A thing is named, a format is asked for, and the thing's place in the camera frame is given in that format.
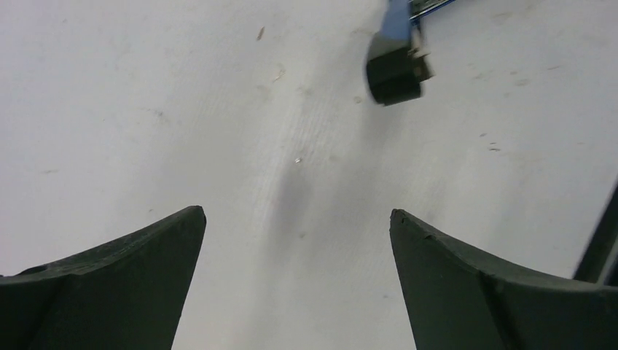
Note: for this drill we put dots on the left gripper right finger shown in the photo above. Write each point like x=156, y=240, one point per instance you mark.
x=460, y=297

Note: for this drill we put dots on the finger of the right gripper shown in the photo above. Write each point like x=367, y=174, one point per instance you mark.
x=599, y=261

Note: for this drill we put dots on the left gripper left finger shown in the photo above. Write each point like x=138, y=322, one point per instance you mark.
x=128, y=293

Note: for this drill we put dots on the blue stapler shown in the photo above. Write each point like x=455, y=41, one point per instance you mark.
x=396, y=62

